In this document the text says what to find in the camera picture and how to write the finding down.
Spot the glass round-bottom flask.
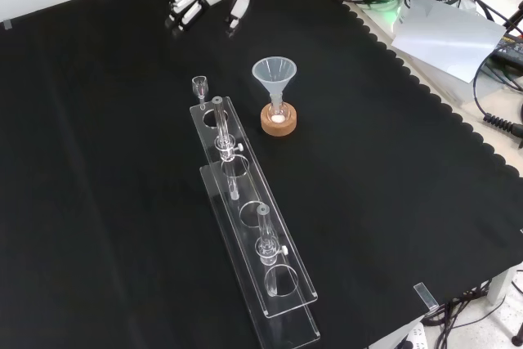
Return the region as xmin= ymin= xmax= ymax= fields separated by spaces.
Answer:
xmin=267 ymin=95 xmax=291 ymax=125

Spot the translucent plastic funnel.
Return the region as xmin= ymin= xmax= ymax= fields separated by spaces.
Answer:
xmin=251 ymin=57 xmax=297 ymax=111

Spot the cork ring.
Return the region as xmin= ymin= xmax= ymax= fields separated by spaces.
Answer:
xmin=260 ymin=104 xmax=298 ymax=136

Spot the pale board sheet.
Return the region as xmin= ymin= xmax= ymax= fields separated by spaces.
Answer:
xmin=391 ymin=0 xmax=507 ymax=84

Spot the black device with yellow labels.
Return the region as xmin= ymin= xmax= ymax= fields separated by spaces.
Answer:
xmin=492 ymin=34 xmax=523 ymax=66

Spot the black coiled cable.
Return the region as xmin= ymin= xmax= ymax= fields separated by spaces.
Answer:
xmin=472 ymin=58 xmax=523 ymax=140

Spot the small glass weighing funnel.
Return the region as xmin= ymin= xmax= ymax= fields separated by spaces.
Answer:
xmin=190 ymin=75 xmax=209 ymax=111

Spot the white table leg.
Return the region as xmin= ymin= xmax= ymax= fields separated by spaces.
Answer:
xmin=488 ymin=266 xmax=520 ymax=305

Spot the clear acrylic funnel stand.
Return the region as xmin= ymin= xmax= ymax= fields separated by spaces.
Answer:
xmin=189 ymin=95 xmax=322 ymax=344

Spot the white power strip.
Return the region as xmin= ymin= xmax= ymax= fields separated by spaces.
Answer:
xmin=394 ymin=322 xmax=430 ymax=349

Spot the black bench cloth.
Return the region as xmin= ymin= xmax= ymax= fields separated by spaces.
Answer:
xmin=0 ymin=0 xmax=523 ymax=349

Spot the clear tape strip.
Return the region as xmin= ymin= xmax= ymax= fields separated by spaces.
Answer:
xmin=413 ymin=282 xmax=438 ymax=311

